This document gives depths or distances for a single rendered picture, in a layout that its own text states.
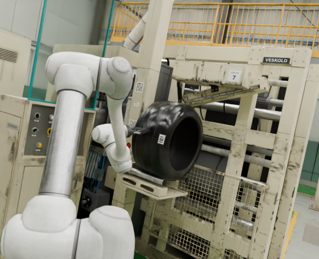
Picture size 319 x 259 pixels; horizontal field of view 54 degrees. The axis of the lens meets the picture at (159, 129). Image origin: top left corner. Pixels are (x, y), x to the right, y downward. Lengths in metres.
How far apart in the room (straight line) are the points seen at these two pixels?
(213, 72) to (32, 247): 1.74
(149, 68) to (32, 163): 1.05
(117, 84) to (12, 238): 0.62
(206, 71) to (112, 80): 1.28
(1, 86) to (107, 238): 4.19
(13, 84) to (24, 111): 2.95
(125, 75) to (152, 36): 1.25
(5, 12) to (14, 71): 7.11
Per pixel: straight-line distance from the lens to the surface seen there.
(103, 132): 1.66
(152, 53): 2.35
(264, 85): 2.31
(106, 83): 1.19
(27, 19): 12.59
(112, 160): 1.63
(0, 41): 4.96
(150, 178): 2.13
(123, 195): 2.42
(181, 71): 2.47
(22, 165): 2.20
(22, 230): 1.02
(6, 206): 2.32
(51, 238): 1.00
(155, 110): 2.07
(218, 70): 2.31
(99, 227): 0.99
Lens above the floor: 1.35
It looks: 3 degrees down
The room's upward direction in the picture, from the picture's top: 11 degrees clockwise
